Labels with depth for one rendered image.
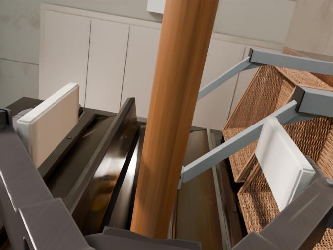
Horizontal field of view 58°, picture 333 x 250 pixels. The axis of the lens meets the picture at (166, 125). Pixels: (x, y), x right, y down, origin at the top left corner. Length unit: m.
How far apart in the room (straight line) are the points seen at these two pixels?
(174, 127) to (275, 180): 0.07
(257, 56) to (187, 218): 0.63
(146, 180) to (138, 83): 3.53
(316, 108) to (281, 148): 0.45
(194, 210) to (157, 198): 0.98
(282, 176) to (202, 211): 1.02
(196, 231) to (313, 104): 0.65
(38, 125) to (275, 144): 0.13
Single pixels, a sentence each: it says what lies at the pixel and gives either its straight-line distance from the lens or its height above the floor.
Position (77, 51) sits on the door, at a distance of 3.85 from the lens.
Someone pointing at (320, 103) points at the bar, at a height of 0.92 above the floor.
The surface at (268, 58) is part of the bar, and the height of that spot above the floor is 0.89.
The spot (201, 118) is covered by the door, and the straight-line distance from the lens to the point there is 3.80.
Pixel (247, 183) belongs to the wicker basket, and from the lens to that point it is 1.28.
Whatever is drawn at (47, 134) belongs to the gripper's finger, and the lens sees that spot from 0.17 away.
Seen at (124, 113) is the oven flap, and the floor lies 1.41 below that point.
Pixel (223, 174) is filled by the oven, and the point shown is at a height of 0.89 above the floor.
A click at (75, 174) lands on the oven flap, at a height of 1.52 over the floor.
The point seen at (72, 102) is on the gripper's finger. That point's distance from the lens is 0.20.
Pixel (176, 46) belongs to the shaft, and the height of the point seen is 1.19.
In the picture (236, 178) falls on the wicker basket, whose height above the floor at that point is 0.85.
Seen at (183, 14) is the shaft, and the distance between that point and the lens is 0.17.
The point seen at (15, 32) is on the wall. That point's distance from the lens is 4.18.
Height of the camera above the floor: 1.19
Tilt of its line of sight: level
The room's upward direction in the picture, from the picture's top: 80 degrees counter-clockwise
